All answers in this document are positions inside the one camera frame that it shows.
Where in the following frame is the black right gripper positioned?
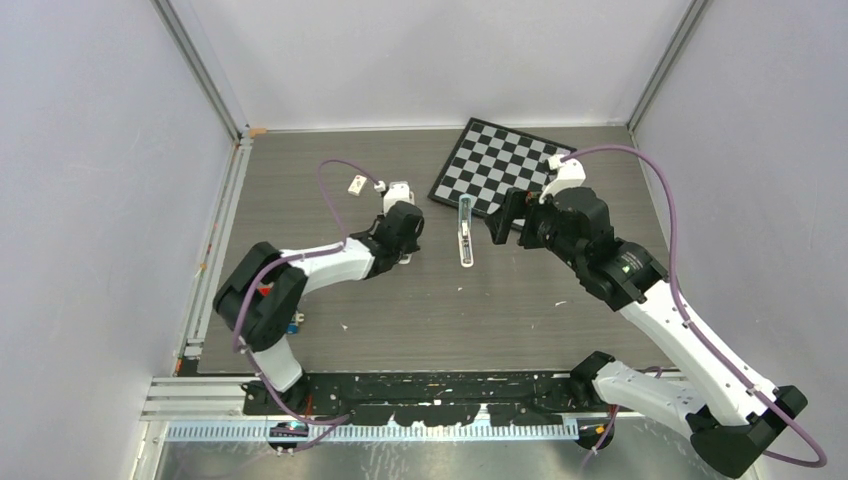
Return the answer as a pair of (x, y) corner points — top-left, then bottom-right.
(485, 186), (584, 271)

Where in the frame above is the light blue white stapler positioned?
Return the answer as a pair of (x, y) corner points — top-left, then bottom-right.
(457, 194), (474, 268)

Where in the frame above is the small white domino tile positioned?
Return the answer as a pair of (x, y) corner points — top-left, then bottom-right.
(347, 175), (368, 197)

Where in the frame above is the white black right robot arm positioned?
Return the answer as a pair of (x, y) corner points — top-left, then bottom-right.
(485, 187), (808, 479)

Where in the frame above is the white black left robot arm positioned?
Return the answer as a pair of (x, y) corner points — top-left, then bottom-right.
(213, 201), (424, 414)

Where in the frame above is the black white chessboard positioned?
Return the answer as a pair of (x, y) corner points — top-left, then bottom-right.
(428, 118), (575, 218)

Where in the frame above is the colourful wooden toy car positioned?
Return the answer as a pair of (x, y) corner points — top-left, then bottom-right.
(258, 286), (305, 335)

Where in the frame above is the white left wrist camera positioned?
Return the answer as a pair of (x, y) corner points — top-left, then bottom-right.
(374, 181), (416, 214)

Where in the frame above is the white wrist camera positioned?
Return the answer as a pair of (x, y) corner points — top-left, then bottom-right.
(539, 154), (586, 204)
(374, 181), (416, 214)

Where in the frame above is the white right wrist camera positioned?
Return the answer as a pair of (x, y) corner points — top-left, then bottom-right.
(539, 154), (586, 204)

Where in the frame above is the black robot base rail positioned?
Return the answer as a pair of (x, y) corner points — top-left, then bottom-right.
(241, 371), (614, 427)

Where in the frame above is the right aluminium corner post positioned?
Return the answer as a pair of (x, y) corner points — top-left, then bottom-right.
(626, 0), (713, 135)

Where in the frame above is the aluminium corner post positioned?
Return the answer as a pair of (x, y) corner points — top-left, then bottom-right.
(151, 0), (243, 143)
(626, 0), (713, 135)

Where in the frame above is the left aluminium corner post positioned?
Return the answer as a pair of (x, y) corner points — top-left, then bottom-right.
(151, 0), (243, 143)

